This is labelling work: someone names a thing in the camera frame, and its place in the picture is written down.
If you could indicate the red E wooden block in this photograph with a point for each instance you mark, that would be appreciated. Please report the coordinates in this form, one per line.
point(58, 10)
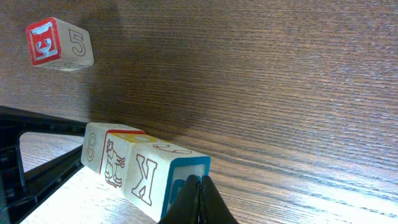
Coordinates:
point(58, 45)

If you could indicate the green V wooden block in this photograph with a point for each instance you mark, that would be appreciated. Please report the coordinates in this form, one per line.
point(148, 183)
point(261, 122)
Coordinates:
point(117, 151)

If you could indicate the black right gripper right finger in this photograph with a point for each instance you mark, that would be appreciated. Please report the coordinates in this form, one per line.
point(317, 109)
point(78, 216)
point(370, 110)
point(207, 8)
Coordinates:
point(212, 208)

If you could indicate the blue-sided wooden block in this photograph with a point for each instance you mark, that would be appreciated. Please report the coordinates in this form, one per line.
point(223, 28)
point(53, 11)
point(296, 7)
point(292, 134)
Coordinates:
point(95, 139)

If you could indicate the K wooden block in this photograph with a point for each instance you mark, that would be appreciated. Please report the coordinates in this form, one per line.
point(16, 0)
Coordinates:
point(156, 173)

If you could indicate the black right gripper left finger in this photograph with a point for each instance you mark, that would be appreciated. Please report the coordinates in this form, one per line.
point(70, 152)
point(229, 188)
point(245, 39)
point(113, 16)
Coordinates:
point(185, 209)

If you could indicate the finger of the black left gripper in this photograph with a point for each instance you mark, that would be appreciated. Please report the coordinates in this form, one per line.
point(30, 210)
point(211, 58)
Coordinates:
point(22, 192)

